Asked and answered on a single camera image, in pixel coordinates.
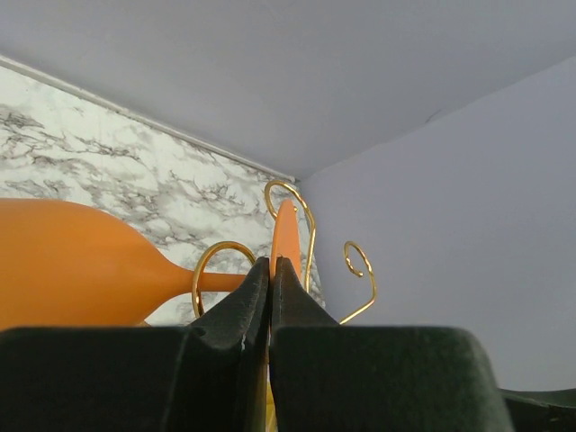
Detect gold wire glass rack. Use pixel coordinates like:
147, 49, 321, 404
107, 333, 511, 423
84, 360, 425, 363
191, 179, 378, 324

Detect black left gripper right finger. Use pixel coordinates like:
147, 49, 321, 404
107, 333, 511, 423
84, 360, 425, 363
270, 258, 513, 431

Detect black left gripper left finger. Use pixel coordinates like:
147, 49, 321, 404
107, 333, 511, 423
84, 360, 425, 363
1, 257, 270, 431

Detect orange plastic goblet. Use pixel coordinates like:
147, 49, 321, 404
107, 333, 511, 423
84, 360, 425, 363
0, 198, 302, 329

